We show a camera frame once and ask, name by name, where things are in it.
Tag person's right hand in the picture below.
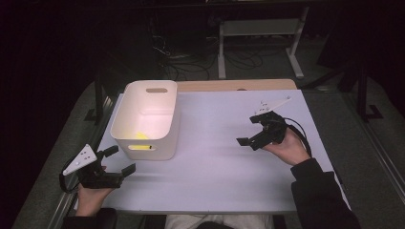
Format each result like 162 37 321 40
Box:
263 126 312 167

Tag person's legs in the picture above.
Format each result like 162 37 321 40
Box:
164 214 275 229

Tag yellow shuttlecock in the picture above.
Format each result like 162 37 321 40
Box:
128 131 153 152

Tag black metal stand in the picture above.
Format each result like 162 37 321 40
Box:
337 60 385 123
83 68 113 126

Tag black floor cables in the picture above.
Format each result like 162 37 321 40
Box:
149 18 271 82

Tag white plastic storage bin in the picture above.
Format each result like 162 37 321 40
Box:
110 79 180 161

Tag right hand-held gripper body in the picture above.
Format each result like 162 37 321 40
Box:
249 95 292 152

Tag white metal stand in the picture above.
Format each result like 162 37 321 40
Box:
217 5 310 80

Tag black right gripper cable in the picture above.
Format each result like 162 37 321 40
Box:
282 116 313 158

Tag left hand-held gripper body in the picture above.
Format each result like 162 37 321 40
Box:
62 143 126 190

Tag person's left hand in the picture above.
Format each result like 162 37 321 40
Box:
75 183 115 218

